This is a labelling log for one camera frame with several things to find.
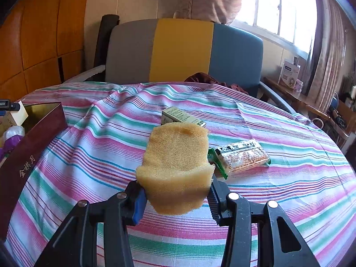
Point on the dark red cloth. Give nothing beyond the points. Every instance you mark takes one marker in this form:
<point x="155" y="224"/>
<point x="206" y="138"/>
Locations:
<point x="201" y="77"/>

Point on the yellow sponge block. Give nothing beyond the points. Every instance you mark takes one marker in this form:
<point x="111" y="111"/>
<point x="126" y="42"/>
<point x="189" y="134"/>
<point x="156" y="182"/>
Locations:
<point x="175" y="172"/>

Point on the wooden wardrobe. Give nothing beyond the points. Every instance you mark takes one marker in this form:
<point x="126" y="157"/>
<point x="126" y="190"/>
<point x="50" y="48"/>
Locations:
<point x="42" y="44"/>

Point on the small green white box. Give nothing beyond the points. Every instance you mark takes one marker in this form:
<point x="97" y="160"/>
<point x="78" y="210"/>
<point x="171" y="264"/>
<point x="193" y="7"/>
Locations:
<point x="173" y="114"/>

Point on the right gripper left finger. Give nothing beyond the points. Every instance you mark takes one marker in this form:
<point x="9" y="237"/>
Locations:
<point x="75" y="241"/>

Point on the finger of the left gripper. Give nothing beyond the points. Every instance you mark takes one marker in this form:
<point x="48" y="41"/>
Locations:
<point x="7" y="105"/>

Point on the black rolled mat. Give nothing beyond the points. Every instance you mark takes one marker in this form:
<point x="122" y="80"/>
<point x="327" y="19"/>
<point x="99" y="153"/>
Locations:
<point x="107" y="24"/>

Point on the white plastic-wrapped bundle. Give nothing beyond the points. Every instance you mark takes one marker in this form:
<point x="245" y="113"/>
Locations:
<point x="15" y="132"/>

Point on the purple snack packet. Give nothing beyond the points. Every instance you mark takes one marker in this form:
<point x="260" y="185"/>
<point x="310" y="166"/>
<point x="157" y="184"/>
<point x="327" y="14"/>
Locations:
<point x="9" y="144"/>

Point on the striped bedsheet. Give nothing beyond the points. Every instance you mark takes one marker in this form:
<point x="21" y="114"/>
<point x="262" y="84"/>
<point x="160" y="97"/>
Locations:
<point x="109" y="126"/>

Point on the gold tin box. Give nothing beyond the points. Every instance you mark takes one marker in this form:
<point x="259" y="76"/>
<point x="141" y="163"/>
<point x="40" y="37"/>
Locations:
<point x="44" y="122"/>

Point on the white carton box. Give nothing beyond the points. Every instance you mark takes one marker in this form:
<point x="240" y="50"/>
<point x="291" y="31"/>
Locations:
<point x="13" y="118"/>

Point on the white box on table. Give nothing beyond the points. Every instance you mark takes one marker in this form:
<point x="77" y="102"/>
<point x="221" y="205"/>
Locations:
<point x="289" y="74"/>

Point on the wooden side table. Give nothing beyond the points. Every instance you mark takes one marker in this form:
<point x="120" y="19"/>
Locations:
<point x="345" y="137"/>

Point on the tricolour armchair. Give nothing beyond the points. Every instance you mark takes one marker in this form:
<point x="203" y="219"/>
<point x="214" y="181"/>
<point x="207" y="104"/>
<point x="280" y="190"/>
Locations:
<point x="171" y="50"/>

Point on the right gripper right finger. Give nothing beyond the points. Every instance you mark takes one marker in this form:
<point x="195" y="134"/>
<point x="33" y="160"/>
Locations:
<point x="279" y="241"/>

